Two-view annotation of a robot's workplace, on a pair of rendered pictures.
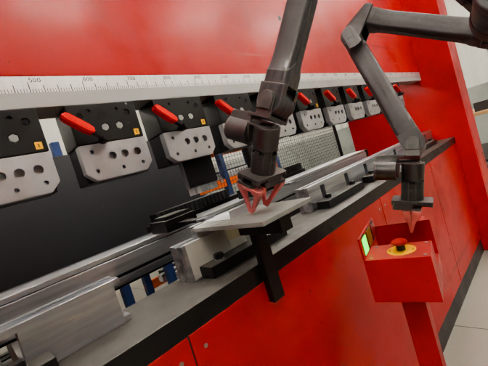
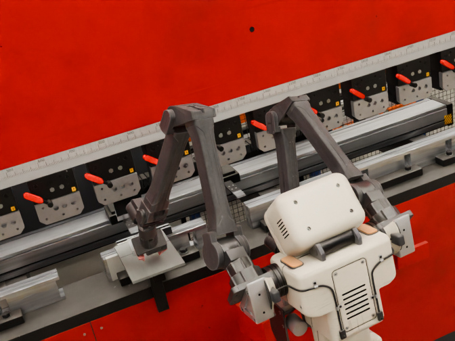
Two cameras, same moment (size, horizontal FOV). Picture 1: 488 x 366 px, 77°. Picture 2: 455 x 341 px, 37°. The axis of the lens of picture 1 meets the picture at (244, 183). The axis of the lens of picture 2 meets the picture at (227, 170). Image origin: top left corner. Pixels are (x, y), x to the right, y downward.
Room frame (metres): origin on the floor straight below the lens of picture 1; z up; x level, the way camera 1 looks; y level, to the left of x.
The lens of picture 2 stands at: (-0.88, -1.14, 2.15)
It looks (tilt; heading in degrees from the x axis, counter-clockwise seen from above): 25 degrees down; 26
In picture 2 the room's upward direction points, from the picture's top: 11 degrees counter-clockwise
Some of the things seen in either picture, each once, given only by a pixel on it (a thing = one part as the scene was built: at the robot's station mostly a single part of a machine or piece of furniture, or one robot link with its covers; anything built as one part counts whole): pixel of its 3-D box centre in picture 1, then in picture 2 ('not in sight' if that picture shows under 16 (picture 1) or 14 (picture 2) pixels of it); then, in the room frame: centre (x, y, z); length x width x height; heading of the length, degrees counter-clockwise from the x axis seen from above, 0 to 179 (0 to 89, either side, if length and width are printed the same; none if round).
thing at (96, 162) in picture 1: (106, 143); (55, 193); (0.72, 0.28, 1.26); 0.15 x 0.09 x 0.17; 133
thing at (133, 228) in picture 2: (184, 218); (126, 216); (0.99, 0.21, 1.01); 0.26 x 0.12 x 0.05; 43
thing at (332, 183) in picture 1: (386, 158); (431, 149); (1.74, -0.81, 0.92); 1.68 x 0.06 x 0.10; 133
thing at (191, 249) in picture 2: (247, 249); (158, 264); (0.86, 0.04, 0.89); 0.30 x 0.05 x 0.03; 133
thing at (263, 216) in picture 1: (248, 215); (148, 255); (0.77, 0.01, 1.00); 0.26 x 0.18 x 0.01; 43
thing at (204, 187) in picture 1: (200, 175); (128, 204); (0.87, 0.11, 1.13); 0.10 x 0.02 x 0.10; 133
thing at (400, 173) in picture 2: (380, 172); (386, 180); (1.52, -0.66, 0.89); 0.30 x 0.05 x 0.03; 133
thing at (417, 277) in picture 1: (401, 253); (272, 306); (0.85, -0.37, 0.75); 0.20 x 0.16 x 0.18; 146
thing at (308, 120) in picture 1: (301, 112); (270, 123); (1.27, -0.31, 1.26); 0.15 x 0.09 x 0.17; 133
